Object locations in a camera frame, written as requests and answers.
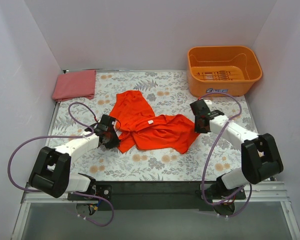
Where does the orange t shirt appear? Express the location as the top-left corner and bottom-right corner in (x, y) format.
(109, 90), (199, 154)

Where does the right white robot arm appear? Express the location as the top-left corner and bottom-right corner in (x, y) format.
(190, 99), (284, 199)

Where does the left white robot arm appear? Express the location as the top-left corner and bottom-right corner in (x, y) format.
(28, 114), (120, 200)

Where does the folded pink t shirt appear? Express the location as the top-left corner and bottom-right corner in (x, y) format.
(52, 69), (96, 102)

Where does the orange plastic basket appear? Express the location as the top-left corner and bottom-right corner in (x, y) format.
(187, 45), (263, 97)

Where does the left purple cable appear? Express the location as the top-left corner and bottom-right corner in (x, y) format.
(7, 101), (115, 227)

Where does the purple cable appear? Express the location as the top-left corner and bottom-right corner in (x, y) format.
(197, 92), (253, 219)
(7, 101), (115, 227)

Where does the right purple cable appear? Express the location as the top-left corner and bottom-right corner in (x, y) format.
(197, 92), (253, 219)

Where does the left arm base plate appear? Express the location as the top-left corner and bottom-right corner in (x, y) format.
(67, 184), (112, 201)

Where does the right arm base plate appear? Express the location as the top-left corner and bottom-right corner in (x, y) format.
(204, 185), (246, 201)

